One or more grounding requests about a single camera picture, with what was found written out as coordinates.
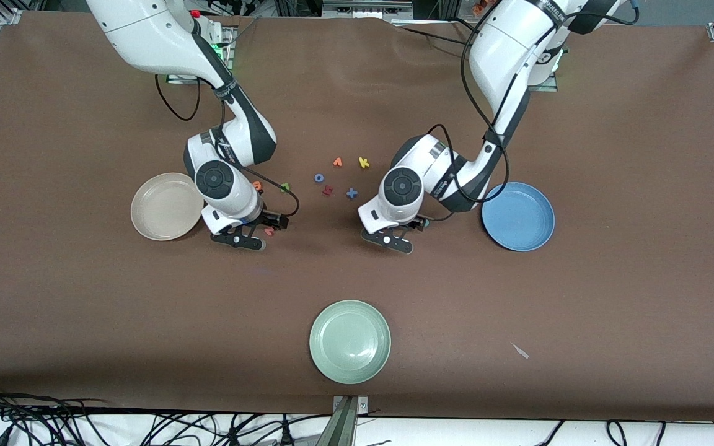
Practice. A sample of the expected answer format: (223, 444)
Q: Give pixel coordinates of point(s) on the aluminium corner bracket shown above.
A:
(10, 17)

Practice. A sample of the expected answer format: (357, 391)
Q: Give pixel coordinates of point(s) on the beige round plate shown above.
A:
(162, 207)

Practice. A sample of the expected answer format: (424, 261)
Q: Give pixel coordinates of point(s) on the brown table cover sheet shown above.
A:
(146, 310)

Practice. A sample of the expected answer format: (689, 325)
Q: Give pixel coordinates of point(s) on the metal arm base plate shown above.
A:
(546, 88)
(177, 79)

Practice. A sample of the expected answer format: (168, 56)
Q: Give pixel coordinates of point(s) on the grey metal frame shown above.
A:
(366, 9)

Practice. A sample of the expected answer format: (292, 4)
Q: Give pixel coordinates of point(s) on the dark metal rack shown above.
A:
(298, 7)

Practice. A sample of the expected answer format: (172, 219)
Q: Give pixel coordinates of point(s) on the blue round plate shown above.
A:
(521, 220)

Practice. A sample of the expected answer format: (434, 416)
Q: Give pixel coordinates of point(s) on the orange background objects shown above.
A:
(479, 6)

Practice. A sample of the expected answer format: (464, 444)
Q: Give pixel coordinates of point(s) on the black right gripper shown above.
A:
(268, 218)

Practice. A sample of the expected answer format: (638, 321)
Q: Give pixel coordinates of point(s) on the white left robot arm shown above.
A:
(506, 56)

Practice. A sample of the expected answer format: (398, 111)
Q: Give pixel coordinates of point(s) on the metal bracket with profile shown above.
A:
(344, 427)

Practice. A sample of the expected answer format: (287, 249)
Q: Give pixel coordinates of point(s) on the yellow foam letter k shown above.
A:
(362, 163)

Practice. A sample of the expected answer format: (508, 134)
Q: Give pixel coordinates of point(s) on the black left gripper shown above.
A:
(419, 222)

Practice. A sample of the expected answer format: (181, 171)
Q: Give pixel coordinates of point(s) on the small white paper scrap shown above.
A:
(520, 350)

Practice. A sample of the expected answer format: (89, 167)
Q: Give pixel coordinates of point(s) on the green round plate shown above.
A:
(349, 342)

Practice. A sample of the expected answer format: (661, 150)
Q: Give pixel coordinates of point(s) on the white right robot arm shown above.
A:
(146, 37)

